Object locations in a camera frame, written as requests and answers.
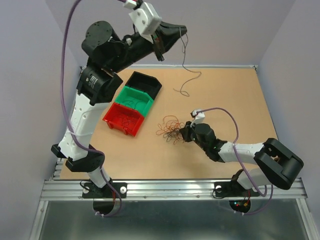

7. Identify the red plastic bin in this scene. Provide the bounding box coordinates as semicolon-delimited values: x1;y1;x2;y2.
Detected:
102;102;145;137

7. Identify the cable bundle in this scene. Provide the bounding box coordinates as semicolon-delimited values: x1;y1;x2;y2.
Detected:
155;114;191;146

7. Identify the single thin dark cable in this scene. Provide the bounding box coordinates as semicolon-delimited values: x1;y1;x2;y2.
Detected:
173;26;202;97

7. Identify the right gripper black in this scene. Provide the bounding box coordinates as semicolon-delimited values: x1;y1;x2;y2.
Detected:
179;119;208;152

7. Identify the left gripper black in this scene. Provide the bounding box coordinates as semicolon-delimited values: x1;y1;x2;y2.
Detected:
107;18;187;74

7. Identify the aluminium mounting rail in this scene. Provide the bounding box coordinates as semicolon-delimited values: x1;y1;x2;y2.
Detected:
39;177;308;201

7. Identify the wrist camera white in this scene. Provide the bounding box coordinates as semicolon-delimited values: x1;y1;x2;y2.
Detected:
190;108;205;127
123;0;162;42

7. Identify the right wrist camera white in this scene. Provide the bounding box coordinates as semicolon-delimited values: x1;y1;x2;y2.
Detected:
190;108;205;127

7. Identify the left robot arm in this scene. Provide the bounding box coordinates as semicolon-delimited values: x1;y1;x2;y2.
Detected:
51;20;188;197

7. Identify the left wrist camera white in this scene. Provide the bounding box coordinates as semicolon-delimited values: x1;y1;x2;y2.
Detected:
123;0;162;42

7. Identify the green plastic bin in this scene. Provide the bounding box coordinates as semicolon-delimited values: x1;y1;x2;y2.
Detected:
115;86;154;117

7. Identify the black plastic bin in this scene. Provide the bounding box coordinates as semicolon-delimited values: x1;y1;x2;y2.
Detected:
125;71;162;100

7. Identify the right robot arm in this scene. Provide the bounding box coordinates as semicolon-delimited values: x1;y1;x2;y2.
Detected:
179;121;304;198

